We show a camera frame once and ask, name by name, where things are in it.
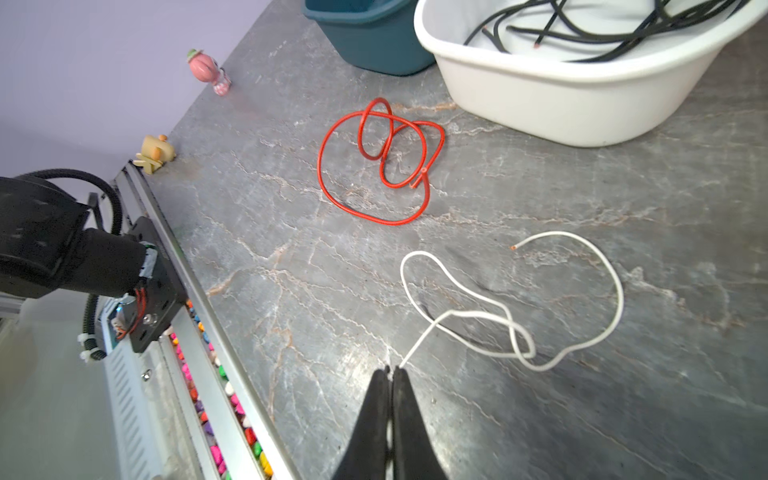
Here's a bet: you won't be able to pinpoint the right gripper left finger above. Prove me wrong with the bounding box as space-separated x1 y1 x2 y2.
332 367 391 480

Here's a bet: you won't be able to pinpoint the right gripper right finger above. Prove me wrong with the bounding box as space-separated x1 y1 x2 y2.
392 368 448 480

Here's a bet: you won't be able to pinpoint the thin white cable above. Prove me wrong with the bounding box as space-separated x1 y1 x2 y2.
398 230 625 373

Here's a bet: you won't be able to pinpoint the red cables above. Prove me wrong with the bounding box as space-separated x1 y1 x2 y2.
316 97 447 227

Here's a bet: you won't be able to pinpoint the black cable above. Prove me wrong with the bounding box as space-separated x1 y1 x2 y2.
463 0 751 64

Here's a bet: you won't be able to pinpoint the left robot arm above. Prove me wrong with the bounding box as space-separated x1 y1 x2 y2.
1 169 158 361

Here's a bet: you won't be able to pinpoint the small beige toy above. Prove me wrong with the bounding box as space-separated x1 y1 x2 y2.
131 134 177 175

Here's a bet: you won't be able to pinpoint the white plastic bin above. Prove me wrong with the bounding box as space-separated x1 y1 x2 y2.
414 1 767 147

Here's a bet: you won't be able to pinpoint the teal plastic bin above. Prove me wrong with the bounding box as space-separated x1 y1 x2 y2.
303 0 435 76

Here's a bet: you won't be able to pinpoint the pink toy figure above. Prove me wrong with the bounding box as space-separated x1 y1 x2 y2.
186 49 231 96

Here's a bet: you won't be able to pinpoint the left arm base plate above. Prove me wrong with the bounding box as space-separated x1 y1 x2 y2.
108 216 187 353

